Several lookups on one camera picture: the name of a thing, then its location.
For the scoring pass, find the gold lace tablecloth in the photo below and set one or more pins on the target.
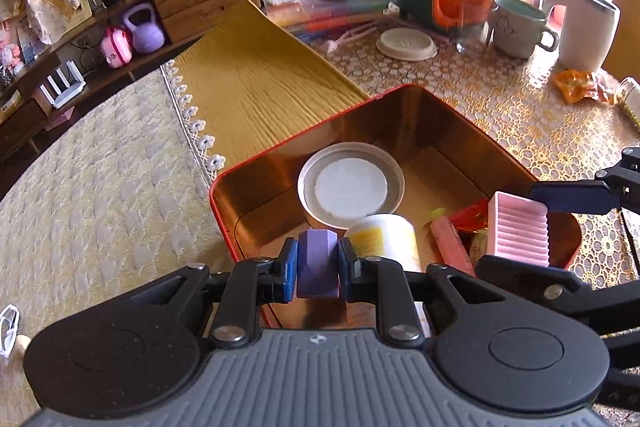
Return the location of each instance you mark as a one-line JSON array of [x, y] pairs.
[[500, 107]]

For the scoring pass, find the white router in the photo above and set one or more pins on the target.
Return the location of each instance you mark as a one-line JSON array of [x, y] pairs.
[[62, 89]]

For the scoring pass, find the white bottle with yellow cap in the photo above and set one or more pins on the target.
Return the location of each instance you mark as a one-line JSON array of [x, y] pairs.
[[385, 239]]

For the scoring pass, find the purple kettlebell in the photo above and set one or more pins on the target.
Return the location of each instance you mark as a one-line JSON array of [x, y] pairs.
[[145, 34]]

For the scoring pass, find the round cream tin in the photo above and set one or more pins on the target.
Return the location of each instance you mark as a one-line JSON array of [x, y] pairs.
[[350, 187]]

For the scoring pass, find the red tin box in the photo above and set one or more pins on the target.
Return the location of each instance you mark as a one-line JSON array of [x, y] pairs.
[[440, 137]]

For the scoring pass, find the cream rubber bulb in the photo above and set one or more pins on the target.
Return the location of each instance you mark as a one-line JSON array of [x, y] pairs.
[[23, 343]]

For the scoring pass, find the small clear jar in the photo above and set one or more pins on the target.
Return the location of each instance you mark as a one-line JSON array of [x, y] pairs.
[[631, 99]]

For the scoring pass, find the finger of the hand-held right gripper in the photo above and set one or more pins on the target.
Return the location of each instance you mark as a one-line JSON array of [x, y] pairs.
[[530, 277], [570, 197]]

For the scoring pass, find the wooden media cabinet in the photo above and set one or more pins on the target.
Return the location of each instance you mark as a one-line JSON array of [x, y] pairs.
[[205, 2]]

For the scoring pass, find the grey-green mug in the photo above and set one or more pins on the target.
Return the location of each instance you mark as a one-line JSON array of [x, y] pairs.
[[515, 32]]

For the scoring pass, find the round white lid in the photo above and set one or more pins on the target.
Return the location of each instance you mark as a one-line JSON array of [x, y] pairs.
[[406, 43]]

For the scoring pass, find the pink tube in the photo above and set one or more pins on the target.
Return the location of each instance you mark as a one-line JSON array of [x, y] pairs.
[[450, 247]]

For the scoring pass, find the stack of books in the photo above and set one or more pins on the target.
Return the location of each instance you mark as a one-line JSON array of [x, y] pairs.
[[340, 4]]

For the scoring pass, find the orange snack wrapper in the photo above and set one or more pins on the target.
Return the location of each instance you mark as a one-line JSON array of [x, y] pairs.
[[580, 86]]

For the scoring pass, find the clear drinking glass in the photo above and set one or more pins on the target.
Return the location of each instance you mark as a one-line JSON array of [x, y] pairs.
[[470, 37]]

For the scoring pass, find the purple faceted block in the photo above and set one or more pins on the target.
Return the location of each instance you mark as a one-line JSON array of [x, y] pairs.
[[317, 264]]

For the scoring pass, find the red snack packet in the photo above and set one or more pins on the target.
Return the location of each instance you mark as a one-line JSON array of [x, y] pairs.
[[470, 214]]

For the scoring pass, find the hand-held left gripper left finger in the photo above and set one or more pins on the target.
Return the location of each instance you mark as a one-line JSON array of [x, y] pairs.
[[289, 272]]

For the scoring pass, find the white pitcher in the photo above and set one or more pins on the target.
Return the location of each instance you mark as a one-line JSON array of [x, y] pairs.
[[585, 32]]

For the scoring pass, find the yellow table runner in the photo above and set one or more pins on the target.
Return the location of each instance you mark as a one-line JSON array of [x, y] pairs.
[[260, 77]]

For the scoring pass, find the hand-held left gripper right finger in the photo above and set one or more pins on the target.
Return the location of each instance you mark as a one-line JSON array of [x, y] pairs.
[[347, 269]]

